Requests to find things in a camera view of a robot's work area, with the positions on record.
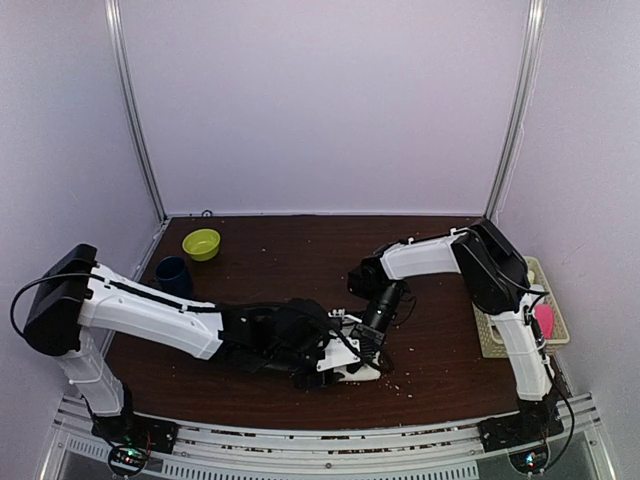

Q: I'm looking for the black cable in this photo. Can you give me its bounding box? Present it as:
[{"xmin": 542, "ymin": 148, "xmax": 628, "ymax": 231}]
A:
[
  {"xmin": 9, "ymin": 272, "xmax": 396, "ymax": 374},
  {"xmin": 519, "ymin": 279, "xmax": 579, "ymax": 456}
]

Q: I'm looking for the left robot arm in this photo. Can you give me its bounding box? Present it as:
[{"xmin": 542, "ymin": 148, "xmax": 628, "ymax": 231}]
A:
[{"xmin": 18, "ymin": 244, "xmax": 360, "ymax": 444}]

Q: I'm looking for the right black cable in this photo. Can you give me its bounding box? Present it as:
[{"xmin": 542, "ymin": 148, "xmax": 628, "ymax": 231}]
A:
[{"xmin": 519, "ymin": 279, "xmax": 579, "ymax": 456}]

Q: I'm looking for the green bowl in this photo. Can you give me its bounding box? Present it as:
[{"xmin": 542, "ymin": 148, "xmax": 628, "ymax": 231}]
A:
[{"xmin": 182, "ymin": 229, "xmax": 221, "ymax": 262}]

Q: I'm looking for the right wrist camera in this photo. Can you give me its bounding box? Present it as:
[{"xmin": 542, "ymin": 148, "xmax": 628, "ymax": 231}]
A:
[{"xmin": 328, "ymin": 308, "xmax": 362, "ymax": 323}]

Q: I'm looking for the aluminium frame post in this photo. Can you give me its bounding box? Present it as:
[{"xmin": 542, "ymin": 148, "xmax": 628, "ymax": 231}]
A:
[
  {"xmin": 104, "ymin": 0, "xmax": 168, "ymax": 223},
  {"xmin": 484, "ymin": 0, "xmax": 547, "ymax": 223}
]

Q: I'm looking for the left aluminium frame post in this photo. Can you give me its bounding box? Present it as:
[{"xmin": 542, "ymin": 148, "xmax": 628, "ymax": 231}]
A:
[{"xmin": 104, "ymin": 0, "xmax": 168, "ymax": 223}]

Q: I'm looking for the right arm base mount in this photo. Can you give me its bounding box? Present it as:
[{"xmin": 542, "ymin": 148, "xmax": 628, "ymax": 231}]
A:
[{"xmin": 477, "ymin": 412, "xmax": 564, "ymax": 476}]

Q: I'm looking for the dark blue mug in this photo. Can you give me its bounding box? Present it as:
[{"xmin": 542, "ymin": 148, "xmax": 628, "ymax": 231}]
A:
[{"xmin": 153, "ymin": 256, "xmax": 194, "ymax": 299}]

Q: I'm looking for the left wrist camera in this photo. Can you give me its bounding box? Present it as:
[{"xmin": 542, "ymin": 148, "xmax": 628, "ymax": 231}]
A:
[{"xmin": 315, "ymin": 337, "xmax": 380, "ymax": 372}]

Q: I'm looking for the right aluminium frame post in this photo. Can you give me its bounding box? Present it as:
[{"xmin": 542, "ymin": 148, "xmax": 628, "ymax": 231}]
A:
[{"xmin": 484, "ymin": 0, "xmax": 547, "ymax": 223}]

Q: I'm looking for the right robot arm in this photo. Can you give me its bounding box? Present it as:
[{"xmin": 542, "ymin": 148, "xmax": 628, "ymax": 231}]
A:
[{"xmin": 347, "ymin": 218, "xmax": 557, "ymax": 442}]

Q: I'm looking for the pink towel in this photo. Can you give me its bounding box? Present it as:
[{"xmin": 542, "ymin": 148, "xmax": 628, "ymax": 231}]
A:
[{"xmin": 534, "ymin": 304, "xmax": 555, "ymax": 340}]

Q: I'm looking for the left black cable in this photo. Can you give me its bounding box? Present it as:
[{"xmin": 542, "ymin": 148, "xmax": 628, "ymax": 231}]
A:
[{"xmin": 9, "ymin": 272, "xmax": 396, "ymax": 374}]

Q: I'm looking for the aluminium front rail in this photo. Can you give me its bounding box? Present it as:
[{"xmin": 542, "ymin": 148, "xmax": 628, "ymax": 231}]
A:
[{"xmin": 35, "ymin": 394, "xmax": 622, "ymax": 479}]

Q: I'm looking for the beige plastic basket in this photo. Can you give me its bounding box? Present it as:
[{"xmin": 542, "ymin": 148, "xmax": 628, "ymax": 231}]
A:
[{"xmin": 472, "ymin": 256, "xmax": 570, "ymax": 359}]

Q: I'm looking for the white towel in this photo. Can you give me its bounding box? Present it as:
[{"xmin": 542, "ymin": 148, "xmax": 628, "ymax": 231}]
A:
[{"xmin": 329, "ymin": 362, "xmax": 382, "ymax": 384}]

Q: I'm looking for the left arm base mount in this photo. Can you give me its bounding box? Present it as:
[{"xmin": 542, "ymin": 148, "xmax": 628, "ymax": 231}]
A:
[{"xmin": 91, "ymin": 413, "xmax": 179, "ymax": 478}]

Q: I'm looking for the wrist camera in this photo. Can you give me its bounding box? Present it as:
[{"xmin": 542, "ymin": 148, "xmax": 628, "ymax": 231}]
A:
[
  {"xmin": 328, "ymin": 308, "xmax": 362, "ymax": 323},
  {"xmin": 315, "ymin": 337, "xmax": 380, "ymax": 372}
]

